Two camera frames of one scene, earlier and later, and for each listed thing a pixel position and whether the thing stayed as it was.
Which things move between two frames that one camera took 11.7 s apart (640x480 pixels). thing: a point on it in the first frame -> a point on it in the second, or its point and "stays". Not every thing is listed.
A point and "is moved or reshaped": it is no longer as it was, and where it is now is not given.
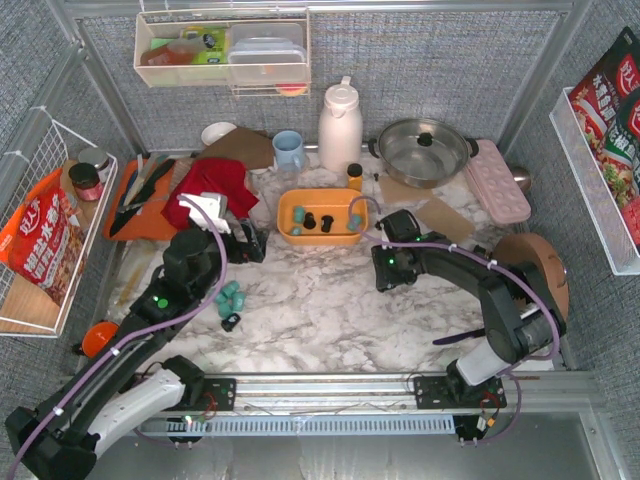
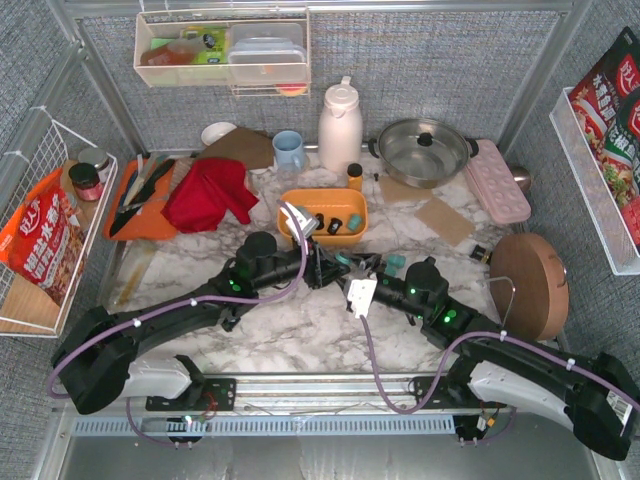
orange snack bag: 42,241 stays
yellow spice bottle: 355,180 stays
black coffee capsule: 326,223 is moved or reshaped
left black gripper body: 245,245 -> 320,270
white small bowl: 216,130 stays
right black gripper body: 382,267 -> 373,276
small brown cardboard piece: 393,190 stays
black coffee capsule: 309,221 -> 320,218
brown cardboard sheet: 437,216 stays
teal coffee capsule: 355,221 stays
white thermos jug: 340,127 stays
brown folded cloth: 252,146 stays
